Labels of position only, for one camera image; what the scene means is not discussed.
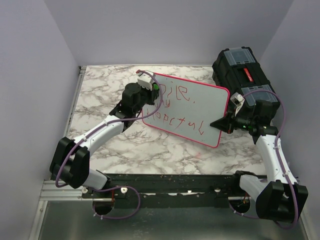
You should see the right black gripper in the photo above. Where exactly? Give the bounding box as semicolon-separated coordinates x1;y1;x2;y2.
210;106;256;134

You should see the pink framed whiteboard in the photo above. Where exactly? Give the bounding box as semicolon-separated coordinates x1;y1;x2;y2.
142;73;230;148

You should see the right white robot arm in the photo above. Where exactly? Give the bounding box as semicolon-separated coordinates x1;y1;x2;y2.
210;100;308;224

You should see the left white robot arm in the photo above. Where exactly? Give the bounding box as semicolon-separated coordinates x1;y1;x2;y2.
49;82;163;198

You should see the black plastic toolbox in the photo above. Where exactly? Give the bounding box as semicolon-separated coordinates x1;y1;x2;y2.
212;46;280;119

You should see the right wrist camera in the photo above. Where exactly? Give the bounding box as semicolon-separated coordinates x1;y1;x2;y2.
230;92;245;116

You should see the aluminium side rail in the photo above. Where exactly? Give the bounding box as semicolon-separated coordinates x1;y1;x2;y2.
62;65;87;138

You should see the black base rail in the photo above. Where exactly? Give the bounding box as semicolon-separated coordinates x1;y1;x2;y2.
51;171;266;210

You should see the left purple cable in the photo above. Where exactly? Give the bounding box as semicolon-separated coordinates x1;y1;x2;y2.
54;69;161;221

